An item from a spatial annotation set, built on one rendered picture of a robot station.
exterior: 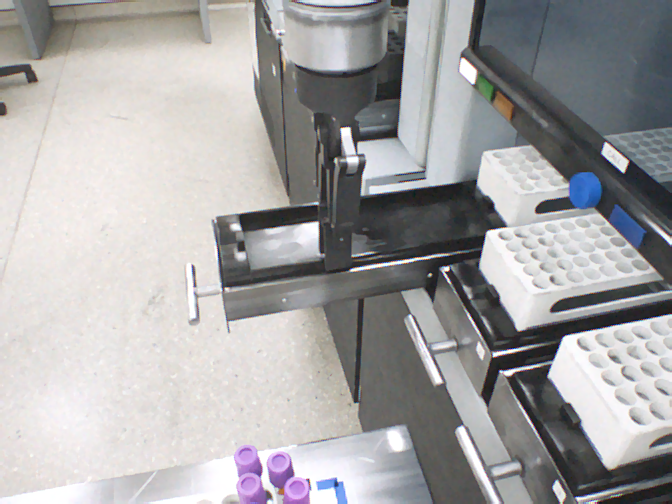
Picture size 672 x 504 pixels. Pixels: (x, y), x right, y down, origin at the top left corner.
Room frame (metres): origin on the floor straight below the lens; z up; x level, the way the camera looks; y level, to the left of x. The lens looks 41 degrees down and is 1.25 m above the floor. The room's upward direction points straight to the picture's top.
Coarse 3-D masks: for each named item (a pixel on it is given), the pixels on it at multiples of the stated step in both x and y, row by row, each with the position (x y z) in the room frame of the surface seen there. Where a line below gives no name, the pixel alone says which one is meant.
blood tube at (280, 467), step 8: (272, 456) 0.18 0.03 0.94; (280, 456) 0.18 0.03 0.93; (288, 456) 0.18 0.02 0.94; (272, 464) 0.17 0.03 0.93; (280, 464) 0.17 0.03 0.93; (288, 464) 0.17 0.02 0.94; (272, 472) 0.17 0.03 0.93; (280, 472) 0.17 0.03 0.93; (288, 472) 0.17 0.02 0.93; (272, 480) 0.17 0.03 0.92; (280, 480) 0.17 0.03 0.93; (280, 488) 0.17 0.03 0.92; (280, 496) 0.17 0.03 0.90
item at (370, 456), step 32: (288, 448) 0.25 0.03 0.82; (320, 448) 0.25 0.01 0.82; (352, 448) 0.25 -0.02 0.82; (384, 448) 0.25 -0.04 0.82; (416, 448) 0.25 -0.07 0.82; (128, 480) 0.22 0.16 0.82; (160, 480) 0.22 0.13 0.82; (192, 480) 0.22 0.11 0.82; (224, 480) 0.22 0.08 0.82; (320, 480) 0.22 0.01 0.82; (352, 480) 0.22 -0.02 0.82; (384, 480) 0.22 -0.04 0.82; (416, 480) 0.22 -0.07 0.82
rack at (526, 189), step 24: (480, 168) 0.63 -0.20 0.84; (504, 168) 0.60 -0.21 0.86; (528, 168) 0.61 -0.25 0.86; (552, 168) 0.60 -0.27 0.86; (504, 192) 0.57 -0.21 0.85; (528, 192) 0.55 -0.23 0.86; (552, 192) 0.55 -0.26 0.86; (504, 216) 0.56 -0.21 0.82; (528, 216) 0.55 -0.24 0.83; (552, 216) 0.56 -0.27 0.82; (576, 216) 0.56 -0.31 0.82
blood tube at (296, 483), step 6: (288, 480) 0.16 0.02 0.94; (294, 480) 0.16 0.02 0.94; (300, 480) 0.16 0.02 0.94; (288, 486) 0.16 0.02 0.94; (294, 486) 0.16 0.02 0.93; (300, 486) 0.16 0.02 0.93; (306, 486) 0.16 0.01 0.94; (288, 492) 0.15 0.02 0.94; (294, 492) 0.15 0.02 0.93; (300, 492) 0.15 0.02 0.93; (306, 492) 0.15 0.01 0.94; (288, 498) 0.15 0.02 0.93; (294, 498) 0.15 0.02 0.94; (300, 498) 0.15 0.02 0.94; (306, 498) 0.15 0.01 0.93
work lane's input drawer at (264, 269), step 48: (384, 192) 0.62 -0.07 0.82; (432, 192) 0.63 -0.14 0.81; (480, 192) 0.62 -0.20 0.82; (240, 240) 0.51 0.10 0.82; (288, 240) 0.54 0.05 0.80; (384, 240) 0.54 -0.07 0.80; (432, 240) 0.54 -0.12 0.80; (480, 240) 0.53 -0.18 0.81; (192, 288) 0.50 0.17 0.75; (240, 288) 0.45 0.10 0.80; (288, 288) 0.46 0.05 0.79; (336, 288) 0.47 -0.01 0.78; (384, 288) 0.49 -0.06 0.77
